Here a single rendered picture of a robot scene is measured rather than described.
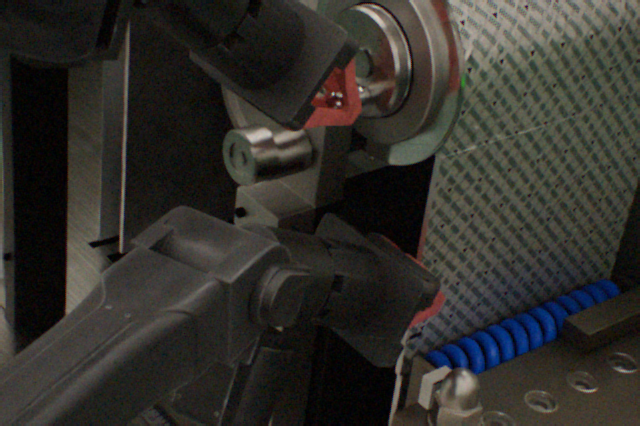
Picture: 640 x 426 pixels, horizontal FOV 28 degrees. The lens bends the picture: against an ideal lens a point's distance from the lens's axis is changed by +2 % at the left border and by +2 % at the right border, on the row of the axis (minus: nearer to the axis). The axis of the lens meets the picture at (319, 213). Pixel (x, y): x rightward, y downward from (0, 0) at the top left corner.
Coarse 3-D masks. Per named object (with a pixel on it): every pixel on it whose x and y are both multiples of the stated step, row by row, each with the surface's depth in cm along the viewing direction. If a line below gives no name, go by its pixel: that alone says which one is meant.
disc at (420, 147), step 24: (432, 0) 80; (456, 24) 79; (456, 48) 79; (456, 72) 80; (456, 96) 81; (432, 120) 83; (456, 120) 82; (360, 144) 89; (384, 144) 87; (408, 144) 85; (432, 144) 83
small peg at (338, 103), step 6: (360, 90) 84; (366, 90) 84; (330, 96) 83; (336, 96) 83; (360, 96) 83; (366, 96) 84; (330, 102) 83; (336, 102) 82; (342, 102) 83; (366, 102) 84; (336, 108) 83
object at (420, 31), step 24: (336, 0) 86; (360, 0) 84; (384, 0) 83; (408, 0) 81; (408, 24) 81; (432, 24) 81; (432, 48) 80; (432, 72) 81; (432, 96) 81; (360, 120) 88; (384, 120) 86; (408, 120) 84
